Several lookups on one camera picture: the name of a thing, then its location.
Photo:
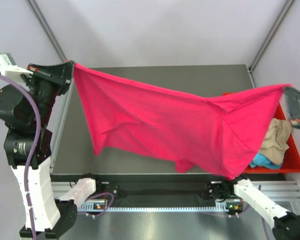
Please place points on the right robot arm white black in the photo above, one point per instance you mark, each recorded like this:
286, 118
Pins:
285, 224

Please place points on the pink t shirt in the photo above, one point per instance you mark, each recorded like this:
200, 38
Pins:
221, 135

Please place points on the blue t shirt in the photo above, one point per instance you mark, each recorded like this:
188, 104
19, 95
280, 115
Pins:
262, 161

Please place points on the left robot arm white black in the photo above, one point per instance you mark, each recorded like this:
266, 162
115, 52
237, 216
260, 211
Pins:
26, 104

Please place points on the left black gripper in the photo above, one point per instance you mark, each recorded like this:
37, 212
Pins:
60, 74

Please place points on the aluminium frame rail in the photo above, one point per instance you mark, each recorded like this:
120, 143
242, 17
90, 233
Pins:
276, 190

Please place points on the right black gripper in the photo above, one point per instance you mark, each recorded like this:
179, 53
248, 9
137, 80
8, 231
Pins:
298, 103

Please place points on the red plastic bin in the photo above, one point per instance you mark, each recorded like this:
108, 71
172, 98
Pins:
287, 160

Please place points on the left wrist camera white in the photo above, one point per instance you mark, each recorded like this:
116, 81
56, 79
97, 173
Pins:
11, 70

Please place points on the slotted cable duct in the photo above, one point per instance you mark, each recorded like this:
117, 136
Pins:
216, 207

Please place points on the beige t shirt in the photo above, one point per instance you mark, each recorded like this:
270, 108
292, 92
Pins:
275, 144

